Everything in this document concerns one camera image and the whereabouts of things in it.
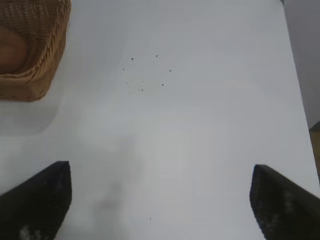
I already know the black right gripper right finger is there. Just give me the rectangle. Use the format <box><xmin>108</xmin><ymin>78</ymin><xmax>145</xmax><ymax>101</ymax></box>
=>
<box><xmin>249</xmin><ymin>164</ymin><xmax>320</xmax><ymax>240</ymax></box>

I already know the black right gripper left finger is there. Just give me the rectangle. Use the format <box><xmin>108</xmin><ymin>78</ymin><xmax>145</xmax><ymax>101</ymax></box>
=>
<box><xmin>0</xmin><ymin>160</ymin><xmax>73</xmax><ymax>240</ymax></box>

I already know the brown woven wicker basket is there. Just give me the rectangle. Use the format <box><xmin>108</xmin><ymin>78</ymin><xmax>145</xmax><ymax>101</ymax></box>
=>
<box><xmin>0</xmin><ymin>0</ymin><xmax>72</xmax><ymax>103</ymax></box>

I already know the orange bun-shaped bread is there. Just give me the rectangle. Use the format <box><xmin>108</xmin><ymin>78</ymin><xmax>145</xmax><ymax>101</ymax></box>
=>
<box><xmin>0</xmin><ymin>27</ymin><xmax>28</xmax><ymax>75</ymax></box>

